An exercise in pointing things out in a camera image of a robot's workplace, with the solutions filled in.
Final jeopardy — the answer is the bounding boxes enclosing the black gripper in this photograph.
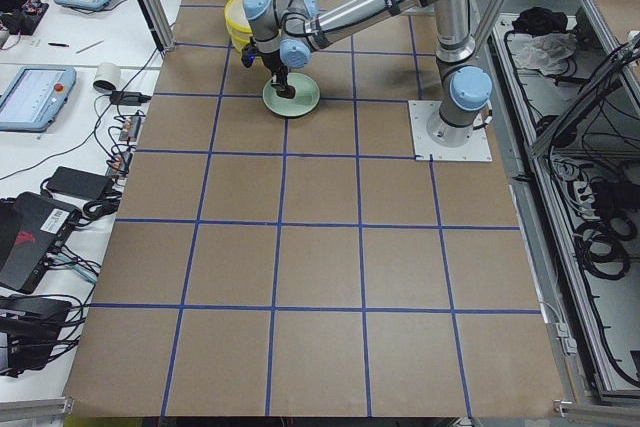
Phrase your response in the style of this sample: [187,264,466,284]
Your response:
[264,52,290,94]

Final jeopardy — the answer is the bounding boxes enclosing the yellow steamer top layer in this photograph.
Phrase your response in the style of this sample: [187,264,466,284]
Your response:
[224,0,275,35]

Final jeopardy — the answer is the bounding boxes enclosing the brown chocolate bun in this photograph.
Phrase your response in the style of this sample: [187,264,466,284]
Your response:
[277,86,296,99]

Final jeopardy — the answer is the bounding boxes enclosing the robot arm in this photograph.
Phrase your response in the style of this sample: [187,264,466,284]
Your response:
[241,0,455,118]

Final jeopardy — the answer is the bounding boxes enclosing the yellow steamer lower layers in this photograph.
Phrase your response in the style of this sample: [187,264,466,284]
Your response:
[228,27,252,53]

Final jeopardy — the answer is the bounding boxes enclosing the white steamer liner cloth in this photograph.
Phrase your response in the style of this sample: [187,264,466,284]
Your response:
[225,0,249,30]

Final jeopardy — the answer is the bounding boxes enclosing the pale green plate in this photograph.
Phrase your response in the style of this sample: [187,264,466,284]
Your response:
[262,73,320,118]

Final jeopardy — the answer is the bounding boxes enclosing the black power adapter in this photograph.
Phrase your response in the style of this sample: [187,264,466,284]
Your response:
[109,90,151,106]

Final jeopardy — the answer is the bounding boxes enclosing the white tape roll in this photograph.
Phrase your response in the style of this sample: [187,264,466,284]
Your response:
[92,62,121,94]

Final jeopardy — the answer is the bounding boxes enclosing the wooden stick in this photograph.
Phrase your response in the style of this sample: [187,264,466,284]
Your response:
[76,40,105,54]

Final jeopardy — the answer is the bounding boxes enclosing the black laptop charger brick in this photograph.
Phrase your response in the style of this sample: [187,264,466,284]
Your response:
[46,166,114,200]

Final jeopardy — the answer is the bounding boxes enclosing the lower blue teach pendant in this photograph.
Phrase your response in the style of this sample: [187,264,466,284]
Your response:
[1,66,77,133]

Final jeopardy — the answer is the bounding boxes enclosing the black red mini computer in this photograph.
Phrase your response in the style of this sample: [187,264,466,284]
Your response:
[1,192,81,294]

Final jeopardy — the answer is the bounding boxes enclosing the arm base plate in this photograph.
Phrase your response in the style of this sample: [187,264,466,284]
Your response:
[403,5,435,16]
[408,100,492,163]

